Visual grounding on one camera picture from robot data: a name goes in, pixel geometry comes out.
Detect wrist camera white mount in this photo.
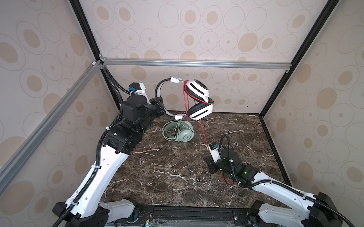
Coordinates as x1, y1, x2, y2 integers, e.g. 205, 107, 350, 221
208, 142, 222, 163
129, 82, 150, 104

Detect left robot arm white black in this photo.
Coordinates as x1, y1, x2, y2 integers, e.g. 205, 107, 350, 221
52, 66, 165, 227

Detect aluminium rail wall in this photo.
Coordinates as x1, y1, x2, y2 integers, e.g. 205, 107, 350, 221
102, 58, 292, 70
0, 60, 102, 196

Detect black frame post right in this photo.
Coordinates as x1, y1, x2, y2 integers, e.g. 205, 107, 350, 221
260, 0, 340, 119

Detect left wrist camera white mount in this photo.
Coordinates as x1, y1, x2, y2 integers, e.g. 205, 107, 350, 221
129, 82, 150, 104

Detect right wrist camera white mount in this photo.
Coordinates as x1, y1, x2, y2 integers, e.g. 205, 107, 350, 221
208, 142, 222, 163

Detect aluminium rail back wall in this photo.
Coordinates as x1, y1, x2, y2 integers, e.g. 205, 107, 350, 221
102, 58, 292, 70

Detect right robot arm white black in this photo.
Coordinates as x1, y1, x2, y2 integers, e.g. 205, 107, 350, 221
204, 135, 355, 227

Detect black frame post left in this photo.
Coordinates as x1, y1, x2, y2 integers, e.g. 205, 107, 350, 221
68, 0, 122, 110

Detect aluminium rail left wall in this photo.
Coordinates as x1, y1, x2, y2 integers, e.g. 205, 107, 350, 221
0, 60, 102, 196

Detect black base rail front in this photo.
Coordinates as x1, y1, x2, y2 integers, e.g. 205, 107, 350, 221
64, 202, 324, 227

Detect mint green headphones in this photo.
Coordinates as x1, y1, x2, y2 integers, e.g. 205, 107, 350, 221
161, 120, 194, 142

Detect black frame post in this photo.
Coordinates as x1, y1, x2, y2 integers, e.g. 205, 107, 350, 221
260, 0, 340, 119
68, 0, 122, 110

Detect white black headphones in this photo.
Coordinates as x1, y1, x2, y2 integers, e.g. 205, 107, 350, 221
155, 77, 214, 121

